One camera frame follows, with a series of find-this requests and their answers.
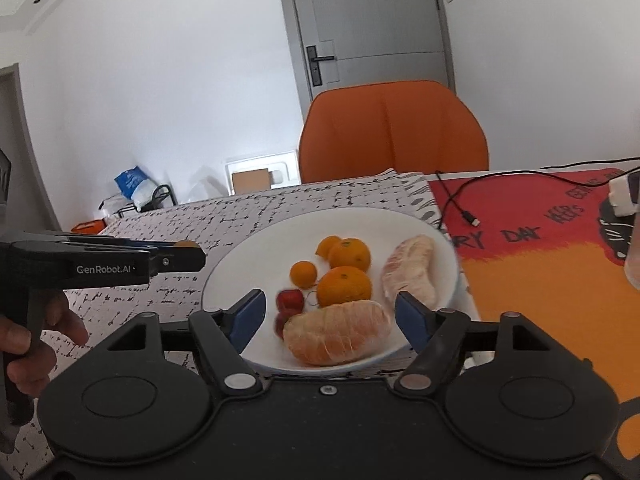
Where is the black-patterned white tablecloth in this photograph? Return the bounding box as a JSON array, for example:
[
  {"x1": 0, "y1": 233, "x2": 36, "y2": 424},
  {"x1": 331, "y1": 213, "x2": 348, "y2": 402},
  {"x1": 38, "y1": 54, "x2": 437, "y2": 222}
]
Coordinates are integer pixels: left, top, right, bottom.
[{"x1": 0, "y1": 172, "x2": 483, "y2": 480}]

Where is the white plastic bag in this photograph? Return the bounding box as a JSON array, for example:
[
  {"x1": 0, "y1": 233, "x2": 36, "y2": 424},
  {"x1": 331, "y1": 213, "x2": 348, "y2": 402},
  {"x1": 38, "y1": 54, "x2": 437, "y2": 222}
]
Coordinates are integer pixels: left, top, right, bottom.
[{"x1": 99, "y1": 194, "x2": 137, "y2": 218}]

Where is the black cable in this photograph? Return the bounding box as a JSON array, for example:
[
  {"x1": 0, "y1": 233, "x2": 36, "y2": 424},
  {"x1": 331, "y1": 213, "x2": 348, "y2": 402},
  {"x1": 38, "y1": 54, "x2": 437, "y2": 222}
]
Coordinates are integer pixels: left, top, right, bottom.
[{"x1": 435, "y1": 169, "x2": 543, "y2": 228}]

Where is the red apple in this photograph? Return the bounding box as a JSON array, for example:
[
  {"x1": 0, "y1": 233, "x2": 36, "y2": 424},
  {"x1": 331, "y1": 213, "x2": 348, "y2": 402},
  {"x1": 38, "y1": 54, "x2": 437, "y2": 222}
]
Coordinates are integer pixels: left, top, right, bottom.
[
  {"x1": 276, "y1": 289, "x2": 306, "y2": 312},
  {"x1": 273, "y1": 310, "x2": 301, "y2": 338}
]

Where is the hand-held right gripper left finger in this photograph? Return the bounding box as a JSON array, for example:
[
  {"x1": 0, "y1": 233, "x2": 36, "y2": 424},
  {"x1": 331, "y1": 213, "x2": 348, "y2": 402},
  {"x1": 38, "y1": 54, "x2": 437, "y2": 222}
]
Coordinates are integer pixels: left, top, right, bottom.
[{"x1": 101, "y1": 287, "x2": 268, "y2": 399}]

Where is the person's left hand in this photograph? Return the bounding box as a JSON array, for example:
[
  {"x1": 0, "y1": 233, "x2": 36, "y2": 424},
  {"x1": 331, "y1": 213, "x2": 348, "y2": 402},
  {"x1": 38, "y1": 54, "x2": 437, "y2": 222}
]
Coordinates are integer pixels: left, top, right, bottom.
[{"x1": 0, "y1": 291, "x2": 90, "y2": 400}]

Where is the clear plastic wrap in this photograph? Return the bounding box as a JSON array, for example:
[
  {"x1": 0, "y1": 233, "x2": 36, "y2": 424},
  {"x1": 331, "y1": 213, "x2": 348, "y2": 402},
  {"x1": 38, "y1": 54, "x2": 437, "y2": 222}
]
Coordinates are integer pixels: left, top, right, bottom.
[{"x1": 190, "y1": 165, "x2": 228, "y2": 203}]

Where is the grey-framed side door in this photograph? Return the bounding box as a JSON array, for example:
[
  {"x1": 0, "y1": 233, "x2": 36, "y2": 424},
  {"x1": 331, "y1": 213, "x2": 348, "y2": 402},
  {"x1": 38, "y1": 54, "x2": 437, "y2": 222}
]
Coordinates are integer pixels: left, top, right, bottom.
[{"x1": 0, "y1": 62, "x2": 61, "y2": 233}]

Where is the grey door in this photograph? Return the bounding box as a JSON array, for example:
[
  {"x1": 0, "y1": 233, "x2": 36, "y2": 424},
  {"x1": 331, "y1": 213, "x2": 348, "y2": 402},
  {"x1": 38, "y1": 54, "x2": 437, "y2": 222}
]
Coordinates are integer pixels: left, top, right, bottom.
[{"x1": 274, "y1": 0, "x2": 457, "y2": 126}]

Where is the black metal rack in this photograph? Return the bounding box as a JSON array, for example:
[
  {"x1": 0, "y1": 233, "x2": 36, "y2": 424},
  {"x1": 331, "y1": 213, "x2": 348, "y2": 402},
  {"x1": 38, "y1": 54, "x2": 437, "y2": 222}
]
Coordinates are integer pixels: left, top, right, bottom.
[{"x1": 132, "y1": 185, "x2": 178, "y2": 213}]

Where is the peeled pomelo segment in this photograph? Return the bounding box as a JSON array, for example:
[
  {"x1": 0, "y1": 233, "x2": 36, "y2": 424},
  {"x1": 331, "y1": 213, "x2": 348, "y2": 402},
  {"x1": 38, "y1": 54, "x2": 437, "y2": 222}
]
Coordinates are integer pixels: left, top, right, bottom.
[
  {"x1": 380, "y1": 234, "x2": 437, "y2": 311},
  {"x1": 282, "y1": 300, "x2": 393, "y2": 367}
]

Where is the orange chair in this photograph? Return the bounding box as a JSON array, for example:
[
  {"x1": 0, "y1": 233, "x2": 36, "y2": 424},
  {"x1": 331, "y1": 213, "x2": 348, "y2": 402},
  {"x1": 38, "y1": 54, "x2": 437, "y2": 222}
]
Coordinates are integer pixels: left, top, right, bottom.
[{"x1": 298, "y1": 80, "x2": 490, "y2": 184}]

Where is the white plate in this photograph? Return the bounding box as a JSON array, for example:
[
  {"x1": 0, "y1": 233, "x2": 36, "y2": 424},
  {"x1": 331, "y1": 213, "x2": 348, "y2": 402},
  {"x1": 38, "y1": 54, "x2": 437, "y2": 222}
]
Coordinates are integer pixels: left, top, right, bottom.
[{"x1": 201, "y1": 206, "x2": 461, "y2": 375}]

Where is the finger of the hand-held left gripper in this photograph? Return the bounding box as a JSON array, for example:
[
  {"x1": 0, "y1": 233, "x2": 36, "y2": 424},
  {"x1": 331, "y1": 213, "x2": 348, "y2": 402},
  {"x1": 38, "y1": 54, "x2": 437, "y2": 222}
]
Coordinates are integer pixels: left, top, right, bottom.
[
  {"x1": 45, "y1": 231, "x2": 177, "y2": 252},
  {"x1": 147, "y1": 244, "x2": 207, "y2": 277}
]

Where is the blue and white bag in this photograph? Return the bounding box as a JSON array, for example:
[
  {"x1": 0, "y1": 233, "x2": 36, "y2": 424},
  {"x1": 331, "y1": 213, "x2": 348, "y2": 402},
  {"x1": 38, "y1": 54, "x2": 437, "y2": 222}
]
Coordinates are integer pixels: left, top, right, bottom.
[{"x1": 114, "y1": 166, "x2": 161, "y2": 206}]

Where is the black door handle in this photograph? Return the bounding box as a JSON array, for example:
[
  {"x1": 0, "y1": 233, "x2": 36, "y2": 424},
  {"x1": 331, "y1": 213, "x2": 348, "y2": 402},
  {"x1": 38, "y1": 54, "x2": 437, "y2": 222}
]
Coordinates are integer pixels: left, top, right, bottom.
[{"x1": 306, "y1": 45, "x2": 337, "y2": 86}]

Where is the red and orange mat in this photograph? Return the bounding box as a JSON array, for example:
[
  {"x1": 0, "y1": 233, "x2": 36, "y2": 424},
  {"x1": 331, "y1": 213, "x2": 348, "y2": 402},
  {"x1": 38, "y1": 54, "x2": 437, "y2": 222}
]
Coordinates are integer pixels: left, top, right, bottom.
[{"x1": 427, "y1": 167, "x2": 640, "y2": 480}]

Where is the white foam packaging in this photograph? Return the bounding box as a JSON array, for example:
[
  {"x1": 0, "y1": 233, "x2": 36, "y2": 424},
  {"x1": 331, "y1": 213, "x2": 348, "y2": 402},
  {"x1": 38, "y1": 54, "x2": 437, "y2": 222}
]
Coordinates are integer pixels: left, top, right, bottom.
[{"x1": 225, "y1": 149, "x2": 301, "y2": 196}]

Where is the white charger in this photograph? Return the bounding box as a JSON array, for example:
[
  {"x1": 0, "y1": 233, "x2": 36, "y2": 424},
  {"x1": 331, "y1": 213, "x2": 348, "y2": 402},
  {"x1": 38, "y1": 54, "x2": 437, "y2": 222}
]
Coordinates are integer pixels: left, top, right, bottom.
[{"x1": 607, "y1": 172, "x2": 640, "y2": 216}]

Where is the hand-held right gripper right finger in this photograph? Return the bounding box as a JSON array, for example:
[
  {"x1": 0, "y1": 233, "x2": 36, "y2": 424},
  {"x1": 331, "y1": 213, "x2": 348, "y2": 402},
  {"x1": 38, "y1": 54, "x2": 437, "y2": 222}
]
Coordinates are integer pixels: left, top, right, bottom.
[{"x1": 394, "y1": 290, "x2": 563, "y2": 401}]

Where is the brown cardboard sheet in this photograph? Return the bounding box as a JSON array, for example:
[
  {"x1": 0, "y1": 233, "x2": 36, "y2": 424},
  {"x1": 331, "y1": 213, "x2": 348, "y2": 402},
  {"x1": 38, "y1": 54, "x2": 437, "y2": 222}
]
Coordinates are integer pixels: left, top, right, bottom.
[{"x1": 231, "y1": 169, "x2": 273, "y2": 195}]

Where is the large orange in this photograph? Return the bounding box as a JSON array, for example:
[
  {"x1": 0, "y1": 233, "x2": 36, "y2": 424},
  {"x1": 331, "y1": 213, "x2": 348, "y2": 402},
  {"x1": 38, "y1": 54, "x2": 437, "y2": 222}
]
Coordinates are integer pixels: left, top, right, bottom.
[
  {"x1": 327, "y1": 237, "x2": 372, "y2": 271},
  {"x1": 316, "y1": 266, "x2": 373, "y2": 308}
]

